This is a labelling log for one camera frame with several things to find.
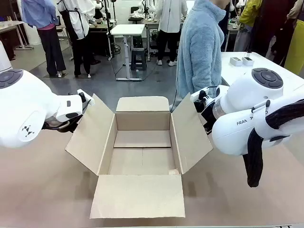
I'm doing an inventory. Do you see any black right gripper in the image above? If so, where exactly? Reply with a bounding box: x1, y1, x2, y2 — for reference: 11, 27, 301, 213
194, 97, 216, 135

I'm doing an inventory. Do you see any brown cardboard box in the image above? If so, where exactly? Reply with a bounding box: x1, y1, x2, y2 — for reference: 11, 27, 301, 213
65, 92, 214, 219

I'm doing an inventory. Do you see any small white box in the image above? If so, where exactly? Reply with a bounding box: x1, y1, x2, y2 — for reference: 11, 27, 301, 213
241, 56, 255, 67
229, 57, 243, 67

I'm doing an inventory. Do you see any person in blue fleece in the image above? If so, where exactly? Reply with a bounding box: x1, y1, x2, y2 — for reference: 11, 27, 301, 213
175, 0, 233, 102

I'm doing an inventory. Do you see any grey step stool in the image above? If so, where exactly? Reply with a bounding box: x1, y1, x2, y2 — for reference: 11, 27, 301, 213
130, 47, 148, 71

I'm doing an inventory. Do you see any person in white jacket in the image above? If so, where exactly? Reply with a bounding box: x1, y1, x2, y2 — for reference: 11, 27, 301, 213
155, 0, 188, 67

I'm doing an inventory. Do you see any grey workbench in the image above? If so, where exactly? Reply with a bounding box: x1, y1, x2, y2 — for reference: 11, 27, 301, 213
142, 18, 190, 61

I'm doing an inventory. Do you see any person in yellow-green trousers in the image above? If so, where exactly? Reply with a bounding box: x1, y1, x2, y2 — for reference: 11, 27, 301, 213
284, 0, 304, 76

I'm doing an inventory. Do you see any person in yellow jacket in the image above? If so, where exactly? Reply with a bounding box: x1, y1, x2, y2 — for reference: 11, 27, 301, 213
234, 0, 263, 52

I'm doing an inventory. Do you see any person in dark clothes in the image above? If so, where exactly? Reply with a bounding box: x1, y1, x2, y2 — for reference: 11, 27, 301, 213
251, 0, 297, 60

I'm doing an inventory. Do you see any white standing desk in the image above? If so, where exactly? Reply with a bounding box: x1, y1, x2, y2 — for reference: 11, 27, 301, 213
110, 23, 146, 82

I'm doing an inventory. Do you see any office chair with white cloth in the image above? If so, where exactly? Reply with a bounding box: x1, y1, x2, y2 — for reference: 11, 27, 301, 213
128, 6, 145, 24

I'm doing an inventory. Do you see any black pole stand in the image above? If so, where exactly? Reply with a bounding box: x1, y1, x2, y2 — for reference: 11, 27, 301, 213
104, 0, 118, 61

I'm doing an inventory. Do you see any person with black apron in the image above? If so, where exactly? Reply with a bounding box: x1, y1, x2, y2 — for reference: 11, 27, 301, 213
57, 0, 95, 78

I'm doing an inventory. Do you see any person in blue shirt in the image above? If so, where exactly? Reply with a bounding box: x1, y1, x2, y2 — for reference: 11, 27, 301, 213
20, 0, 67, 78

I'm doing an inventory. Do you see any white conical floor stand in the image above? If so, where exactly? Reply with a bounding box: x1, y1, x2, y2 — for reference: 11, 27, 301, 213
0, 40, 13, 72

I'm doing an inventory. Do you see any light wooden table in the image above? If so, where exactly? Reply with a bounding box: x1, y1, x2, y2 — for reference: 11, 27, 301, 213
0, 20, 34, 51

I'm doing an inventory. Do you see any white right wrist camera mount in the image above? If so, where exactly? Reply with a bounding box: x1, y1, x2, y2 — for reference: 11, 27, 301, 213
190, 85, 211, 101

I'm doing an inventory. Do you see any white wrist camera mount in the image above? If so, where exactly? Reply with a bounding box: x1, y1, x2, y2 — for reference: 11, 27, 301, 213
76, 89, 95, 107
190, 85, 211, 101

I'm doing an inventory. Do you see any black right arm cable sleeve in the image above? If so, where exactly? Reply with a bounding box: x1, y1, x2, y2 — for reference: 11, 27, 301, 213
242, 99, 304, 188

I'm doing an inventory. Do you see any black arm cable sleeve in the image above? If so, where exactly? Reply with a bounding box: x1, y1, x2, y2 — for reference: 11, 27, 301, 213
42, 117, 80, 133
242, 99, 304, 188

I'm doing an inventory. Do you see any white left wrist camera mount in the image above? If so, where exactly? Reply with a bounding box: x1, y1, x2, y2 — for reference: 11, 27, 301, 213
76, 89, 95, 107

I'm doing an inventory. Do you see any black left arm cable sleeve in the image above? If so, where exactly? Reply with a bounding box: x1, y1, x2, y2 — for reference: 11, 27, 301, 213
42, 117, 80, 133

